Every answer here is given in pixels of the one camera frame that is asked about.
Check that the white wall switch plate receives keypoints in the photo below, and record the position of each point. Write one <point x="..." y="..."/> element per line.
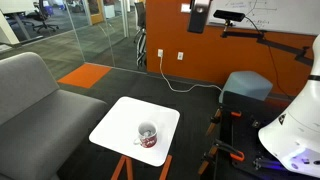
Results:
<point x="185" y="8"/>

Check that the white wall outlet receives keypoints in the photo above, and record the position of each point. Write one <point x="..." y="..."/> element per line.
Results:
<point x="180" y="56"/>
<point x="160" y="53"/>

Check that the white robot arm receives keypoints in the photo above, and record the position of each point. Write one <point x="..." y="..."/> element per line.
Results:
<point x="296" y="133"/>

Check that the white office desk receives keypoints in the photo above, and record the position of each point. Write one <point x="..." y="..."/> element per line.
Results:
<point x="10" y="20"/>

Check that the orange bar clamp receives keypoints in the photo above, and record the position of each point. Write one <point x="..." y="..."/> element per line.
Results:
<point x="230" y="151"/>
<point x="214" y="121"/>

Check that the blue gray ottoman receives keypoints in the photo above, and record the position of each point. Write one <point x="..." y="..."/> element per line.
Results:
<point x="245" y="86"/>

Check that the whiteboard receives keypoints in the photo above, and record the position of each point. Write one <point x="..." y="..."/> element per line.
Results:
<point x="286" y="16"/>

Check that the black camera on boom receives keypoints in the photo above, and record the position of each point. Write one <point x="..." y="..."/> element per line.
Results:
<point x="229" y="15"/>

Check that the gray sofa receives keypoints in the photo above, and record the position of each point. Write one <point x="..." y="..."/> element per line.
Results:
<point x="40" y="126"/>

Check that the orange table leg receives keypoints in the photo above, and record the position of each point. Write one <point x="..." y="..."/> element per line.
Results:
<point x="122" y="168"/>
<point x="166" y="168"/>

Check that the black robot stand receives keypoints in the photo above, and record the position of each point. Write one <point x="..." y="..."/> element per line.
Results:
<point x="246" y="133"/>

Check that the black office chair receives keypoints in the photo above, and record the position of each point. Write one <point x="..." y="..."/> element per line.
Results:
<point x="45" y="16"/>
<point x="141" y="33"/>

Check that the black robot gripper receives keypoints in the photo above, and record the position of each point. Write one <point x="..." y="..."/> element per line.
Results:
<point x="201" y="8"/>

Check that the red and white mug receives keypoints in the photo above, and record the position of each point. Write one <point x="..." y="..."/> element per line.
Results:
<point x="148" y="142"/>

